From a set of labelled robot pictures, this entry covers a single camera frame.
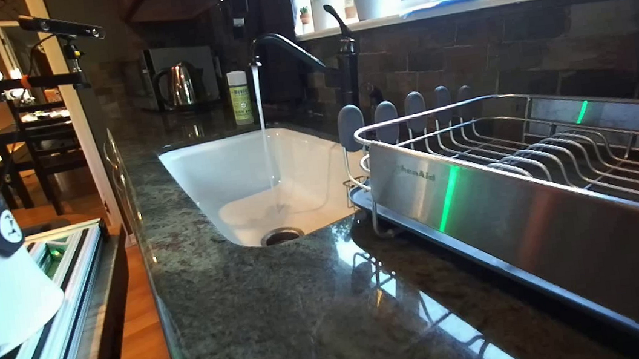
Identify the black faucet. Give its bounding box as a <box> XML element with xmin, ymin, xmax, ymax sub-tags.
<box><xmin>242</xmin><ymin>2</ymin><xmax>367</xmax><ymax>121</ymax></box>

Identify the black faucet lever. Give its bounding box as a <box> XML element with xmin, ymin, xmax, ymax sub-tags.
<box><xmin>323</xmin><ymin>2</ymin><xmax>353</xmax><ymax>39</ymax></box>

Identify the white sink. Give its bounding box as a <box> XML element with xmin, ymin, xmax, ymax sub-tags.
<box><xmin>156</xmin><ymin>116</ymin><xmax>376</xmax><ymax>259</ymax></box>

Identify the green soap bottle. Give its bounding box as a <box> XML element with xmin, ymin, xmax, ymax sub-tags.
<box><xmin>226</xmin><ymin>70</ymin><xmax>255</xmax><ymax>127</ymax></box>

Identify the steel electric kettle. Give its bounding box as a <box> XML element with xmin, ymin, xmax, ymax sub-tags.
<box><xmin>151</xmin><ymin>59</ymin><xmax>208</xmax><ymax>114</ymax></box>

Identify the white pot with plant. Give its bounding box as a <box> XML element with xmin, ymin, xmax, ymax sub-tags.
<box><xmin>301</xmin><ymin>0</ymin><xmax>342</xmax><ymax>33</ymax></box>

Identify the stainless steel dish rack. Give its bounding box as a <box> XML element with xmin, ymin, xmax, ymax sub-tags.
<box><xmin>334</xmin><ymin>62</ymin><xmax>639</xmax><ymax>359</ymax></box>

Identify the dark wooden chair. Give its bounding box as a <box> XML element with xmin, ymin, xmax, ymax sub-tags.
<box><xmin>5</xmin><ymin>90</ymin><xmax>95</xmax><ymax>220</ymax></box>

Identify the dark wooden dining table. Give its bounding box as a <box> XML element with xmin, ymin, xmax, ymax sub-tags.
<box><xmin>0</xmin><ymin>115</ymin><xmax>85</xmax><ymax>212</ymax></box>

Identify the drawer handle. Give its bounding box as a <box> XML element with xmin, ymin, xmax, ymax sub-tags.
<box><xmin>102</xmin><ymin>137</ymin><xmax>123</xmax><ymax>172</ymax></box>

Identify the camera on mount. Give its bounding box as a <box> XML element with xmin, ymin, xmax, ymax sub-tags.
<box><xmin>0</xmin><ymin>5</ymin><xmax>113</xmax><ymax>102</ymax></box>

